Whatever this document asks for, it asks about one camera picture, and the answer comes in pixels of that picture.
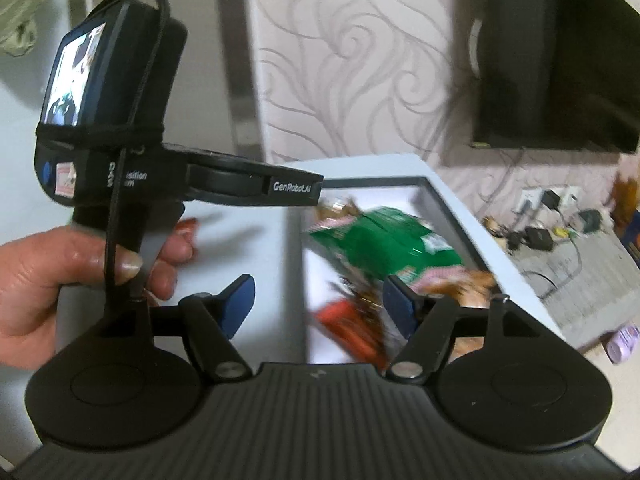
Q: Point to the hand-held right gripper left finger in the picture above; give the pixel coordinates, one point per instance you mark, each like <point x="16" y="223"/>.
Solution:
<point x="237" y="305"/>

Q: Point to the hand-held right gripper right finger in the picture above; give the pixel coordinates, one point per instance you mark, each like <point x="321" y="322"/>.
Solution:
<point x="400" y="305"/>

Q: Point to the red snack packet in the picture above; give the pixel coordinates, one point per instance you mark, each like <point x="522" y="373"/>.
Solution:
<point x="347" y="322"/>

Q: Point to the white tray with dark rim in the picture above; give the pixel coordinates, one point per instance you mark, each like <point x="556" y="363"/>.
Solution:
<point x="322" y="272"/>

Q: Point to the small brown snack packet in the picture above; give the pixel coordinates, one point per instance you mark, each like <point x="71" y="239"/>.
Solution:
<point x="337" y="208"/>

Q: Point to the person's left hand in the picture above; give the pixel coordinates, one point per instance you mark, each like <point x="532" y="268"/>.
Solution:
<point x="30" y="285"/>

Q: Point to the dark brown snack packet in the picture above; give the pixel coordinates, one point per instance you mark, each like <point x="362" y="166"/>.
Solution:
<point x="365" y="292"/>

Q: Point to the green snack bag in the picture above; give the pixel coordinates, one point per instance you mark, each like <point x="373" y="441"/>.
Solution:
<point x="390" y="240"/>

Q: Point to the brown peanut snack packet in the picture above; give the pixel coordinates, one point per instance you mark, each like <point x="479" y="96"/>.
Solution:
<point x="470" y="285"/>

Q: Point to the small black adapter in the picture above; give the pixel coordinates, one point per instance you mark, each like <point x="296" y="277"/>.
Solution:
<point x="515" y="241"/>

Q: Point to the black power adapter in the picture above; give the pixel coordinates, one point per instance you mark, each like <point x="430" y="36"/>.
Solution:
<point x="538" y="239"/>

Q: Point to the small yellow object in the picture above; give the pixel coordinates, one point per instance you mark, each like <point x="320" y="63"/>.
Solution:
<point x="561" y="232"/>

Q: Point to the black plugged charger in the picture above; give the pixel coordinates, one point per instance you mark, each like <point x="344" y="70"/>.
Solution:
<point x="552" y="199"/>

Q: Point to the pale green plastic bag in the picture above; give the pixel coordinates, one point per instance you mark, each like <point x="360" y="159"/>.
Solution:
<point x="22" y="5"/>

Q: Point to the grey green device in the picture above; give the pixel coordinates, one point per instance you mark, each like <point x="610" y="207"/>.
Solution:
<point x="589" y="221"/>

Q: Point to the purple bottle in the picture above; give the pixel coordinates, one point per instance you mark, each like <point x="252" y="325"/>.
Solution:
<point x="624" y="344"/>

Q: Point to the orange and blue box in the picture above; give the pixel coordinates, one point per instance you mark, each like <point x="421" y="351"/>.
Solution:
<point x="631" y="240"/>

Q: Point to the yellow bag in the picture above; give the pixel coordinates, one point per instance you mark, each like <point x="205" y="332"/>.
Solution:
<point x="627" y="192"/>

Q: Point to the white wall socket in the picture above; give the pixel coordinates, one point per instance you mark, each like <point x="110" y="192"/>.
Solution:
<point x="530" y="197"/>

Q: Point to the black wall television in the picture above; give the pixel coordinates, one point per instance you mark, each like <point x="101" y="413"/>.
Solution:
<point x="560" y="60"/>

